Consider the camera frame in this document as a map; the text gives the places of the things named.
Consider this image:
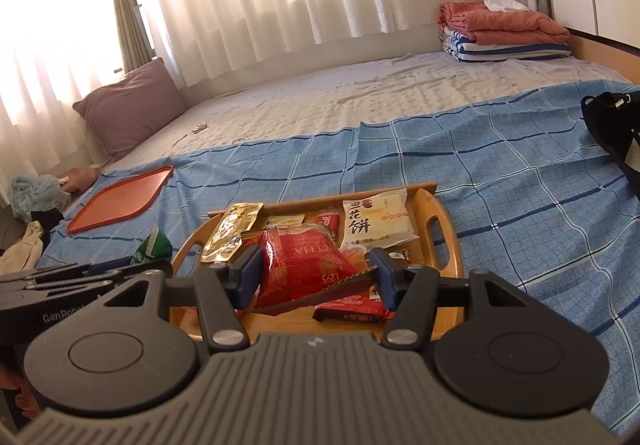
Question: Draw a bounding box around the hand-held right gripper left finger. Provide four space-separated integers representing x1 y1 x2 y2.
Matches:
102 245 264 352

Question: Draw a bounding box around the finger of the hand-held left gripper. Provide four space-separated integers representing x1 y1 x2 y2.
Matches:
27 261 173 296
0 263 136 286

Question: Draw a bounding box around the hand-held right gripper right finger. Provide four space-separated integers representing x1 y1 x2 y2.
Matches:
369 247 528 352

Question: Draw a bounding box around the green snack packet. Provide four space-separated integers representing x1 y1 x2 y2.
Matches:
131 224 174 267

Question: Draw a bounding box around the gold snack packet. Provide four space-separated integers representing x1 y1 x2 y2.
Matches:
262 214 306 229
201 202 264 263

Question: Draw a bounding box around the dark red snack bar packet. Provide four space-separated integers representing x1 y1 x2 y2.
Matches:
313 299 397 324

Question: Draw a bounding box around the red snack bag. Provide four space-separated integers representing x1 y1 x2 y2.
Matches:
252 226 381 317

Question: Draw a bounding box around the white pastry packet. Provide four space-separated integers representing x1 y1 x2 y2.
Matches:
341 190 421 252

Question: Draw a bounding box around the wooden tray with handles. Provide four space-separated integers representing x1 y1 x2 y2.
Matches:
170 181 466 343

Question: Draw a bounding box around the small red biscuit packet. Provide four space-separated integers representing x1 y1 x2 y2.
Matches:
315 209 342 240

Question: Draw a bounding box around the person's left hand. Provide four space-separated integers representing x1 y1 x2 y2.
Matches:
0 365 42 421

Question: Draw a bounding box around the beige cloth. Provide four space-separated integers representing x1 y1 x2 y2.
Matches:
0 220 45 276

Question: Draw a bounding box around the black cloth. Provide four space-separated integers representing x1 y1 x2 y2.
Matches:
31 207 68 246

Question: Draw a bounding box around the red plastic tray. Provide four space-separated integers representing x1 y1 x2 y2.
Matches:
66 165 175 233

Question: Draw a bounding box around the light blue cloth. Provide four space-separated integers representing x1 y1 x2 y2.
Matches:
11 175 68 220

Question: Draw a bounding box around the pink cloth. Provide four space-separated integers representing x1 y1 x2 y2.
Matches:
60 167 101 193

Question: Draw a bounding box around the blue checked bedsheet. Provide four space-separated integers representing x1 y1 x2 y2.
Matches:
37 80 640 436

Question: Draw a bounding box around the purple pillow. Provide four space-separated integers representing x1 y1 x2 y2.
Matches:
72 57 188 163

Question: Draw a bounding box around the white mattress sheet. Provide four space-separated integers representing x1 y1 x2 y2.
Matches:
100 50 640 176

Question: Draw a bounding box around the folded blue striped towel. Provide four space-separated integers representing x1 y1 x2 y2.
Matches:
438 27 572 60

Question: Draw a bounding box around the black bag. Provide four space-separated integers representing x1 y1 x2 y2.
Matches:
580 91 640 198

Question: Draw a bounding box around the folded towels stack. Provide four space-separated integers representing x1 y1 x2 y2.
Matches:
437 1 571 46

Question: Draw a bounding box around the white cloth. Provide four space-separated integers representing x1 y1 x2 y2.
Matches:
484 0 530 13

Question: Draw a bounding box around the wooden bed frame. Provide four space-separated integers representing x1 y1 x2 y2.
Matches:
565 27 640 86

